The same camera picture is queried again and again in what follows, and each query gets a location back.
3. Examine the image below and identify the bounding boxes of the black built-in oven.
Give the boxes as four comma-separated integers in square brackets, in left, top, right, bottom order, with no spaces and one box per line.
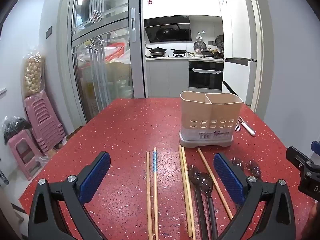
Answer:
[188,60,224,91]

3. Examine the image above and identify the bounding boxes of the black plastic bag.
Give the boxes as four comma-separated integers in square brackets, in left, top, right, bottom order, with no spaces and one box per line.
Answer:
[2,116,32,145]

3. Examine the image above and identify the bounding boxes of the stack of pink stools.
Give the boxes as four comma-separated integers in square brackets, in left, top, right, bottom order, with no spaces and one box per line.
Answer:
[24,91,67,156]

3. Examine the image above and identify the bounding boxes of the clear bag of snacks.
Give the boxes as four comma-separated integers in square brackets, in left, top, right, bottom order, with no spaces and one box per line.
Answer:
[22,51,45,97]

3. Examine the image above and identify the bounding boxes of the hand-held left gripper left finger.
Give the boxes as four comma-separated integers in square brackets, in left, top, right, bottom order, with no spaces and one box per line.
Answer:
[27,151,112,240]

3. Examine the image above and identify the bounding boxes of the red plastic basket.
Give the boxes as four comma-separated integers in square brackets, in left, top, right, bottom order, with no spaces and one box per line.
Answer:
[104,42,127,62]

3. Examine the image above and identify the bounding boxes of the glass sliding door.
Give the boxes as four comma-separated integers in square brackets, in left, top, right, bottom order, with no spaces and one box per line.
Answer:
[59,0,146,128]

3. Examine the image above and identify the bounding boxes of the blue patterned wooden chopstick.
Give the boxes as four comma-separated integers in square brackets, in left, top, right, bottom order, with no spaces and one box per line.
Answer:
[153,147,159,240]

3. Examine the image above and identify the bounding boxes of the dark translucent plastic spoon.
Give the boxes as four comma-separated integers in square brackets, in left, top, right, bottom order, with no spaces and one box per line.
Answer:
[188,164,209,240]
[246,160,262,180]
[199,172,219,240]

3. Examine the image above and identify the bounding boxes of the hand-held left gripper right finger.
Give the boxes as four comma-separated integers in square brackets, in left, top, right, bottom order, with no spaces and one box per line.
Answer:
[213,152,297,240]

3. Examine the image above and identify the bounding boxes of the black wok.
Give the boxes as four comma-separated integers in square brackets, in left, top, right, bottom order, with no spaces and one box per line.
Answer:
[201,49,221,57]

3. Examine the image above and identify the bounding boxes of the white refrigerator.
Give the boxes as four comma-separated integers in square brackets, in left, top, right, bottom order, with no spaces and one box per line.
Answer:
[216,0,258,106]

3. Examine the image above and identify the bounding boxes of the black range hood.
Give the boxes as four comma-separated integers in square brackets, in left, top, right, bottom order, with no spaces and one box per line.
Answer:
[143,16,192,43]

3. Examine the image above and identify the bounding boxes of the black ladle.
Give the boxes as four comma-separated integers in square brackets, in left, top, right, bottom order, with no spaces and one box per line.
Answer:
[231,157,245,172]

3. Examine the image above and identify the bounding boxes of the plain wooden chopstick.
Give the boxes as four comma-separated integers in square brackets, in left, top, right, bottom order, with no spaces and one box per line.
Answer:
[146,151,153,240]
[197,148,233,220]
[178,145,193,240]

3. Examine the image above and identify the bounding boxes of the beige utensil holder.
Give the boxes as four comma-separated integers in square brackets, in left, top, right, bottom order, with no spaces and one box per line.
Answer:
[179,91,243,148]

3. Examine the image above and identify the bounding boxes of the white-handled metal spoon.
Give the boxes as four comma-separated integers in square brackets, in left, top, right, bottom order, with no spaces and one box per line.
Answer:
[239,116,256,137]

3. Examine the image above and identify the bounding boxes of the pink plastic stool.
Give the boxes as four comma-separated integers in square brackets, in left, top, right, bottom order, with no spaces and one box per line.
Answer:
[8,129,47,181]

